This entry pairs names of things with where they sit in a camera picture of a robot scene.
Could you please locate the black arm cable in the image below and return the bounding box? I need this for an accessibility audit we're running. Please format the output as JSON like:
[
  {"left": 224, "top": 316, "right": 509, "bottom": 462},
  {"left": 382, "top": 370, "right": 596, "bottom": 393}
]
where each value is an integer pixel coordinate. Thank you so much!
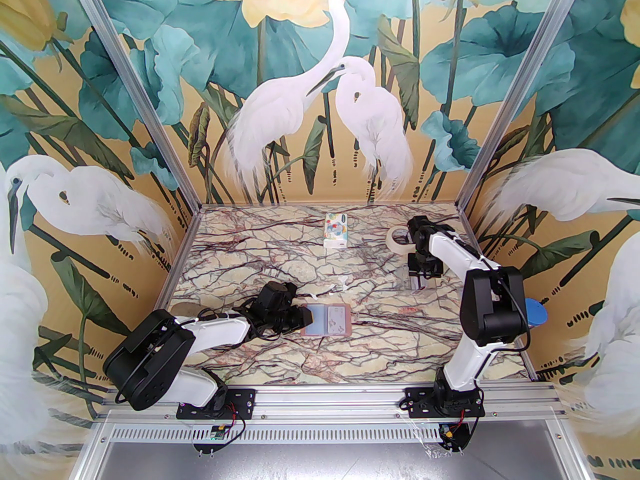
[
  {"left": 440, "top": 228, "right": 532, "bottom": 354},
  {"left": 195, "top": 295, "right": 281, "bottom": 344}
]

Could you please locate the pink leather card holder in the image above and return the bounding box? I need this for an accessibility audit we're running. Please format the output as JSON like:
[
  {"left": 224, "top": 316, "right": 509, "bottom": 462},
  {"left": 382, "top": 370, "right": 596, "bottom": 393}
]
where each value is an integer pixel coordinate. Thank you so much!
[{"left": 302, "top": 304, "right": 352, "bottom": 338}]

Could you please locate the cream masking tape roll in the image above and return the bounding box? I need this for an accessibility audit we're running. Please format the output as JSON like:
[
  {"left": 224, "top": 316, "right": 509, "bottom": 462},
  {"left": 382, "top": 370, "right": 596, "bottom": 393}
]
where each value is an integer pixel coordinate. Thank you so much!
[{"left": 386, "top": 226, "right": 417, "bottom": 256}]

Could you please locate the grey metal front panel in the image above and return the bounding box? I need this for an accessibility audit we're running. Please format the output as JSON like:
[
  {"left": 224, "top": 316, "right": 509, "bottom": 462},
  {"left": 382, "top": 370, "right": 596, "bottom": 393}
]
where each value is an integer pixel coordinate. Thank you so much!
[{"left": 75, "top": 440, "right": 598, "bottom": 480}]

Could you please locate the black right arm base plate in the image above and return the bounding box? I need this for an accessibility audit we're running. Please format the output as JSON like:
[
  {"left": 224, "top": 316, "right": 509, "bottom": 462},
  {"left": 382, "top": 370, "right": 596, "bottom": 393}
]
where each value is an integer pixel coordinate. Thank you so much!
[{"left": 404, "top": 387, "right": 486, "bottom": 419}]

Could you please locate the aluminium frame post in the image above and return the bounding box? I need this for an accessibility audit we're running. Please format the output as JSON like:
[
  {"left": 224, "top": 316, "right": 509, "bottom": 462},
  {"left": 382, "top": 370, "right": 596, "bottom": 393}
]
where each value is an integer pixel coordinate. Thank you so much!
[
  {"left": 77, "top": 0, "right": 203, "bottom": 211},
  {"left": 457, "top": 0, "right": 591, "bottom": 214}
]

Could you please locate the aluminium front rail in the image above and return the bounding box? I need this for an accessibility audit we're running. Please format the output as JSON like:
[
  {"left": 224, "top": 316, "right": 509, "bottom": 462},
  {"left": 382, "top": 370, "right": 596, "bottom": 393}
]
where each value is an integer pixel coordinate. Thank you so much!
[{"left": 97, "top": 385, "right": 571, "bottom": 444}]

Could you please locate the floral tissue pack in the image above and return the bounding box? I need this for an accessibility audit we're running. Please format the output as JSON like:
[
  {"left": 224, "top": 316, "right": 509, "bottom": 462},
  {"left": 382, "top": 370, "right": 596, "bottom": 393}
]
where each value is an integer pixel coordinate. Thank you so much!
[{"left": 322, "top": 212, "right": 349, "bottom": 250}]

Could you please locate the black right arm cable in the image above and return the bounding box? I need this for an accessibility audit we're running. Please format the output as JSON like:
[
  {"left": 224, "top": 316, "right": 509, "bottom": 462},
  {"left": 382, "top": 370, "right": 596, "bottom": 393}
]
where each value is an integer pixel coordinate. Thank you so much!
[{"left": 440, "top": 228, "right": 532, "bottom": 354}]

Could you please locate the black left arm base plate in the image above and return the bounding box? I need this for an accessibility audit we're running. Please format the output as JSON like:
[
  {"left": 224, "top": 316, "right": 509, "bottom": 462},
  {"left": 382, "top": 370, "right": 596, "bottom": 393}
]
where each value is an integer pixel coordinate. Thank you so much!
[{"left": 177, "top": 388, "right": 257, "bottom": 421}]

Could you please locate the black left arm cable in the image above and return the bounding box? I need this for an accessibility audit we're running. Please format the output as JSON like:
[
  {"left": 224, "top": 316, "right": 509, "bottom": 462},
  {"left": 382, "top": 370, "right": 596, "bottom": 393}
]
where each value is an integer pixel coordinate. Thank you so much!
[{"left": 195, "top": 295, "right": 281, "bottom": 344}]

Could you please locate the grey stone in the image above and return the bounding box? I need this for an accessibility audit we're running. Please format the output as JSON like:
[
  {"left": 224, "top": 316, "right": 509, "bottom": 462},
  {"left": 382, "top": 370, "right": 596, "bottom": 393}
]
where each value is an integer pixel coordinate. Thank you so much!
[{"left": 170, "top": 304, "right": 221, "bottom": 320}]

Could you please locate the clear jar blue lid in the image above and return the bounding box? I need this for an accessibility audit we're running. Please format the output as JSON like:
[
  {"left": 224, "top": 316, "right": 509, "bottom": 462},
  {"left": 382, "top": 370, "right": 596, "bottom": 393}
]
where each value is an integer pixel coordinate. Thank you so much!
[{"left": 524, "top": 298, "right": 549, "bottom": 330}]

